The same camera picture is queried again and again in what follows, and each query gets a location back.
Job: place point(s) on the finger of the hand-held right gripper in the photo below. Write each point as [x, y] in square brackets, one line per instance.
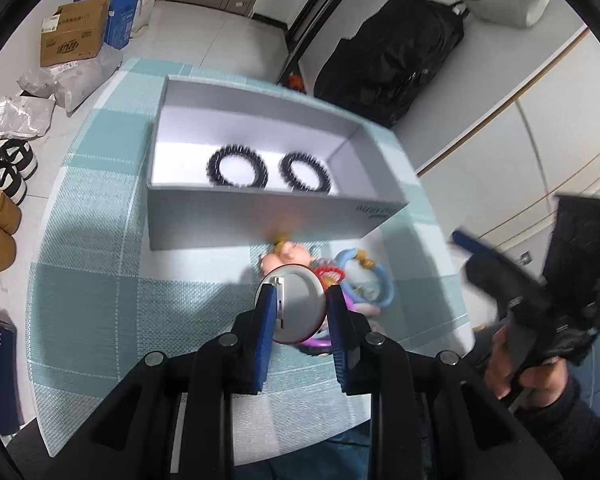
[500, 280]
[582, 250]

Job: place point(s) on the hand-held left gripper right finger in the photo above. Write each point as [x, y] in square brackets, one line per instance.
[338, 332]

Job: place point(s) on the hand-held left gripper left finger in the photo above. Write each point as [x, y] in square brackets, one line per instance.
[266, 325]

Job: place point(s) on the purple bangle with gold beads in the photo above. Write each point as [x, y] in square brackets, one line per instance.
[316, 345]

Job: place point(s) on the round red pin badge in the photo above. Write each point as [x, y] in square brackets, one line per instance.
[300, 305]

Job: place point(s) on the blue bangle with gold beads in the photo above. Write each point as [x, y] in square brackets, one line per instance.
[387, 285]

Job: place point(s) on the yellow and peach toy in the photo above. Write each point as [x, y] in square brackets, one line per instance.
[290, 254]

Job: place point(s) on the grey cardboard box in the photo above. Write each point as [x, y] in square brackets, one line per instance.
[260, 220]

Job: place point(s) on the person's right forearm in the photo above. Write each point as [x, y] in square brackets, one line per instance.
[570, 440]

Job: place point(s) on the person's right hand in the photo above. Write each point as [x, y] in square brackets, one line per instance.
[497, 360]

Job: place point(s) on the white wardrobe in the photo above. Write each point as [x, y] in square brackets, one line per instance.
[545, 135]

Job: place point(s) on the checked teal tablecloth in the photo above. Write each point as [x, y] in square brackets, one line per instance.
[105, 285]

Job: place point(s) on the small orange object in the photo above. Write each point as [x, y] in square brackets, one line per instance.
[296, 82]

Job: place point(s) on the large black bag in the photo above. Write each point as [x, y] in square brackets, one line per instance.
[390, 55]

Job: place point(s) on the black and white sneaker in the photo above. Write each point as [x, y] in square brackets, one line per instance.
[15, 155]
[2, 182]

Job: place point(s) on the grey plastic bag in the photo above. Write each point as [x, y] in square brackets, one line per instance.
[75, 80]

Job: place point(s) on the silver plastic bag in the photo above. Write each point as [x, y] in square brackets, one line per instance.
[20, 117]

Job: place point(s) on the blue printed carton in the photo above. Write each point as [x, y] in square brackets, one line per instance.
[122, 22]

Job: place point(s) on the white tote bag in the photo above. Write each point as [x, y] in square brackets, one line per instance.
[140, 0]

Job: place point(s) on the brown cardboard carton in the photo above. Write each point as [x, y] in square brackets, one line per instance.
[72, 35]

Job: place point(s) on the black door frame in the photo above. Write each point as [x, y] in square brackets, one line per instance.
[320, 5]

